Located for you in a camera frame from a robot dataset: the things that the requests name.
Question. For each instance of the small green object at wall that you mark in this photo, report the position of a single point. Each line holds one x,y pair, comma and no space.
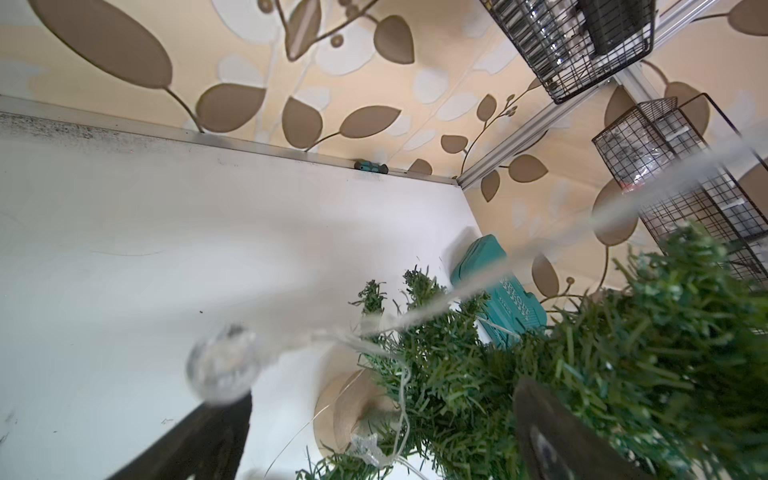
371,167

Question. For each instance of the small green christmas tree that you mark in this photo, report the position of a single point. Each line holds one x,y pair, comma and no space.
671,371

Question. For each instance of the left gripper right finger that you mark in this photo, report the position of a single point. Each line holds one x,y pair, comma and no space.
554,444

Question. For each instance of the green plastic tool case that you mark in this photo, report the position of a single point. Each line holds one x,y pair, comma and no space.
510,310

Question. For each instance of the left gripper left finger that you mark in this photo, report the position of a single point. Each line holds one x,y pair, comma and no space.
207,444

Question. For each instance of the black wire basket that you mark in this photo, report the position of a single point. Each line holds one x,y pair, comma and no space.
573,45
660,136

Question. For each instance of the back black wire basket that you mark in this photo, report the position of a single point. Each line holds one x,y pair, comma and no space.
573,45

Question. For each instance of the right black wire basket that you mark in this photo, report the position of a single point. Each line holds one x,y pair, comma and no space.
660,136

